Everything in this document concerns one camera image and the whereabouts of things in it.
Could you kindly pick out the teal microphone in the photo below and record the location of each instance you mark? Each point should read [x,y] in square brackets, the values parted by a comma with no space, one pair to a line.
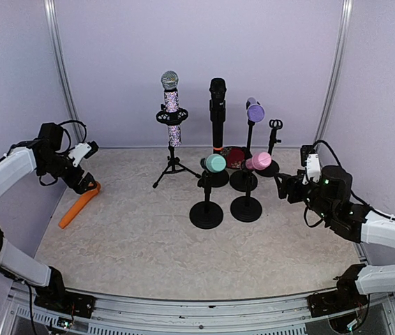
[214,163]

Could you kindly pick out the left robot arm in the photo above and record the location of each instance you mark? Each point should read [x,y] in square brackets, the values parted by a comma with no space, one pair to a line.
[32,175]

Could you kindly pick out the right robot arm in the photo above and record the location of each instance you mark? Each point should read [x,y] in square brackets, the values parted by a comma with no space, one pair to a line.
[328,195]

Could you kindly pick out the orange microphone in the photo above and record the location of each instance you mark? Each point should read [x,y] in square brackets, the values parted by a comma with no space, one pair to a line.
[78,206]

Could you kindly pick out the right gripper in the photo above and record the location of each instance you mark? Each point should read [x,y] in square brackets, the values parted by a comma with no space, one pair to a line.
[290,180]

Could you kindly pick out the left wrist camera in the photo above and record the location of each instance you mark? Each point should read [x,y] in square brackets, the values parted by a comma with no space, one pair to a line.
[81,151]

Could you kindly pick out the left aluminium frame post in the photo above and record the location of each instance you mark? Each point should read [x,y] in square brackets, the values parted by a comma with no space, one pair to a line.
[51,17]

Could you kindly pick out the black tripod microphone stand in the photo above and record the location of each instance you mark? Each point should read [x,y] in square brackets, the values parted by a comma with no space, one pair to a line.
[173,165]

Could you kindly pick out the glitter microphone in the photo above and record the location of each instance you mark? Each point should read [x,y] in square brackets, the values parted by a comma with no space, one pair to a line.
[170,80]

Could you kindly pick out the black stand under purple microphone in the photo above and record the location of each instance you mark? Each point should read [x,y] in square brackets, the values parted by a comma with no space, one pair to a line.
[240,178]

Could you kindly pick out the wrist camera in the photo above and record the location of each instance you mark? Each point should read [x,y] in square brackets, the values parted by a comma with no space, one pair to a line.
[81,151]
[311,164]

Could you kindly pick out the pink microphone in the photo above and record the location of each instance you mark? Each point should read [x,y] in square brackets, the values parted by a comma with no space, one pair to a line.
[259,161]

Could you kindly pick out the black microphone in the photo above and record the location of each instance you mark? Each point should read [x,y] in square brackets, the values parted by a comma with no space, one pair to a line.
[217,111]

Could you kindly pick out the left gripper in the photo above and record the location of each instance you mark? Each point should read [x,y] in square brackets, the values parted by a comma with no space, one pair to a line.
[81,187]

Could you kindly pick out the black desk stand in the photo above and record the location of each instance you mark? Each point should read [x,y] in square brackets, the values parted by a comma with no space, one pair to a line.
[273,169]

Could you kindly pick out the aluminium corner frame post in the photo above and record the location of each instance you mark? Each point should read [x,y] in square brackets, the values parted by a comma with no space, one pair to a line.
[341,42]

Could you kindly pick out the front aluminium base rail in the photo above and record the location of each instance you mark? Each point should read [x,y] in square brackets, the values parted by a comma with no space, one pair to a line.
[119,314]

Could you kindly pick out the red patterned coaster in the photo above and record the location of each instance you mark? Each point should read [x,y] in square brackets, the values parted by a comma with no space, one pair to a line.
[235,156]

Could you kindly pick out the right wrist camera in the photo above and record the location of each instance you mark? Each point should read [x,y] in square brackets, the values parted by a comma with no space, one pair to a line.
[311,164]

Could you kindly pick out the purple microphone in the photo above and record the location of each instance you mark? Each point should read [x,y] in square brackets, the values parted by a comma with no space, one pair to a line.
[255,112]

